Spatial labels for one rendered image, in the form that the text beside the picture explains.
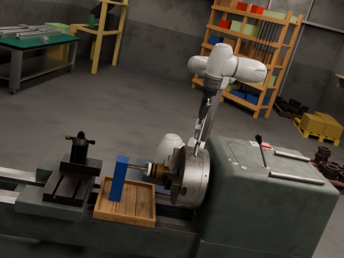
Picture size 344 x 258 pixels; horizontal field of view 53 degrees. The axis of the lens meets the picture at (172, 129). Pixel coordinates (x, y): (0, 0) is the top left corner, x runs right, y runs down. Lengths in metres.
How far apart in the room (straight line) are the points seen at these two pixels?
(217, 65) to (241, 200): 0.63
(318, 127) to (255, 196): 6.26
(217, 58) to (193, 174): 0.55
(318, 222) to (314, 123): 6.03
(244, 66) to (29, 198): 1.15
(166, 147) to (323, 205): 1.03
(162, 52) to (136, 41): 0.81
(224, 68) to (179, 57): 8.41
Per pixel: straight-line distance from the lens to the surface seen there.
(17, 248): 2.05
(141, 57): 10.18
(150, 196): 1.93
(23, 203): 1.69
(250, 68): 1.66
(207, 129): 2.30
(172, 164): 1.77
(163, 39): 10.03
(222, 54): 1.62
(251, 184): 1.63
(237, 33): 8.58
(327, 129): 7.93
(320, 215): 1.85
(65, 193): 1.68
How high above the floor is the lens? 1.87
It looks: 19 degrees down
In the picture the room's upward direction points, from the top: 14 degrees clockwise
